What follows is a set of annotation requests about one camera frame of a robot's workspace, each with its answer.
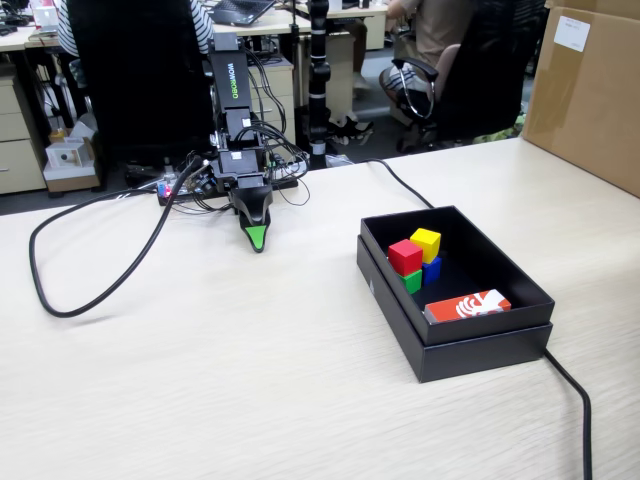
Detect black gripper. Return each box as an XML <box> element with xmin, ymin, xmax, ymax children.
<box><xmin>213</xmin><ymin>147</ymin><xmax>274</xmax><ymax>253</ymax></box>

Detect red cube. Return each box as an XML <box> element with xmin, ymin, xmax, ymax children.
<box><xmin>387</xmin><ymin>239</ymin><xmax>425</xmax><ymax>277</ymax></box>

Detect green cube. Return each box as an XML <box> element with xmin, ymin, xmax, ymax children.
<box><xmin>398</xmin><ymin>269</ymin><xmax>424</xmax><ymax>295</ymax></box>

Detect yellow cube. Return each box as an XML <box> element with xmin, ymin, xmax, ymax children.
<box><xmin>409</xmin><ymin>227</ymin><xmax>442</xmax><ymax>265</ymax></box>

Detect blue cube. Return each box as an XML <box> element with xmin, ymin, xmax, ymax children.
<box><xmin>421</xmin><ymin>255</ymin><xmax>443</xmax><ymax>287</ymax></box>

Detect small white product box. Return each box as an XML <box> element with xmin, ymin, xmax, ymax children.
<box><xmin>42</xmin><ymin>137</ymin><xmax>101</xmax><ymax>194</ymax></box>

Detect black box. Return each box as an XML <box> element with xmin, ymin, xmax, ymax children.
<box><xmin>360</xmin><ymin>204</ymin><xmax>556</xmax><ymax>346</ymax></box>

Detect large cardboard box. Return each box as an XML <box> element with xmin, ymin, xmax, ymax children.
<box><xmin>522</xmin><ymin>0</ymin><xmax>640</xmax><ymax>199</ymax></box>

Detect circuit board with red LED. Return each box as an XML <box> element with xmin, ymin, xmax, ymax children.
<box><xmin>156</xmin><ymin>172</ymin><xmax>201</xmax><ymax>207</ymax></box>

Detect beige drawer cabinet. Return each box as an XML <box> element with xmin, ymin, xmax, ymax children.
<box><xmin>247</xmin><ymin>54</ymin><xmax>296</xmax><ymax>146</ymax></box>
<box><xmin>0</xmin><ymin>74</ymin><xmax>49</xmax><ymax>196</ymax></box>

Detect black and white shoes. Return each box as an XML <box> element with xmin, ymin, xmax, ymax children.
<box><xmin>328</xmin><ymin>113</ymin><xmax>376</xmax><ymax>147</ymax></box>

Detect black jointed pole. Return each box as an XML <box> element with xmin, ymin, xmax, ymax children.
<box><xmin>305</xmin><ymin>0</ymin><xmax>332</xmax><ymax>171</ymax></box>

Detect black mesh office chair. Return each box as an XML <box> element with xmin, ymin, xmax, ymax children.
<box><xmin>67</xmin><ymin>0</ymin><xmax>214</xmax><ymax>169</ymax></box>

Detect black laptop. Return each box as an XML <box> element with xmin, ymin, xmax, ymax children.
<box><xmin>208</xmin><ymin>0</ymin><xmax>277</xmax><ymax>27</ymax></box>

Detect orange and white carton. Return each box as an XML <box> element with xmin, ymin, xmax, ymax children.
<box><xmin>423</xmin><ymin>288</ymin><xmax>513</xmax><ymax>325</ymax></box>

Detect person in beige shirt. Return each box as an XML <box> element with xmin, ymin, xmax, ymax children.
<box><xmin>379</xmin><ymin>0</ymin><xmax>476</xmax><ymax>104</ymax></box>

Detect black office chair with armrest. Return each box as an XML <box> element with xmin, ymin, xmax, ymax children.
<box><xmin>392</xmin><ymin>0</ymin><xmax>546</xmax><ymax>154</ymax></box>

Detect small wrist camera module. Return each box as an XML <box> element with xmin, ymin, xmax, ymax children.
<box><xmin>184</xmin><ymin>164</ymin><xmax>220</xmax><ymax>197</ymax></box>

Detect thick black camera cable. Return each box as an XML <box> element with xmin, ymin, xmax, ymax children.
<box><xmin>28</xmin><ymin>155</ymin><xmax>204</xmax><ymax>320</ymax></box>

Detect thick black power cable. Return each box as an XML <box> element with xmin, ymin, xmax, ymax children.
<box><xmin>364</xmin><ymin>158</ymin><xmax>595</xmax><ymax>480</ymax></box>

